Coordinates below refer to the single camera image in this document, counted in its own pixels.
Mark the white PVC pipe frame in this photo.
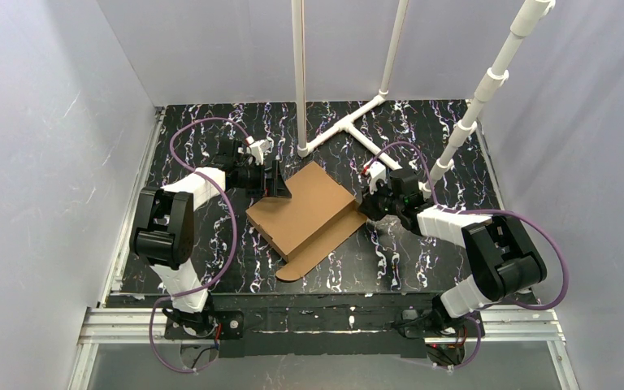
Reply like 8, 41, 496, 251
277, 1, 555, 206

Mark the purple cable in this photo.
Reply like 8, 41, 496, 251
148, 117, 257, 375
362, 141, 570, 372

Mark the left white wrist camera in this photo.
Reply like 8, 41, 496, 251
245, 136, 272, 165

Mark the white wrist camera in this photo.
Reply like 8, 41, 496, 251
361, 161, 387, 194
245, 136, 272, 165

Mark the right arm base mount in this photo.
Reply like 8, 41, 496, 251
386, 303, 484, 371

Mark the aluminium table frame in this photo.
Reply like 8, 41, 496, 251
80, 101, 572, 378

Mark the brown cardboard box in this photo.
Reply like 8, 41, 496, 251
246, 162, 367, 282

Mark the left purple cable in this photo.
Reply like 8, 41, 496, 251
148, 117, 257, 375

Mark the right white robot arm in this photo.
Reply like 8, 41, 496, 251
359, 162, 547, 330

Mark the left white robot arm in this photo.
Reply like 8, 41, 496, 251
129, 137, 292, 332

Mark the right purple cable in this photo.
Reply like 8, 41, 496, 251
362, 141, 570, 372

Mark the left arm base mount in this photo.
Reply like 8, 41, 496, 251
161, 305, 245, 347

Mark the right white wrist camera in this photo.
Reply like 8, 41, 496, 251
361, 161, 387, 194

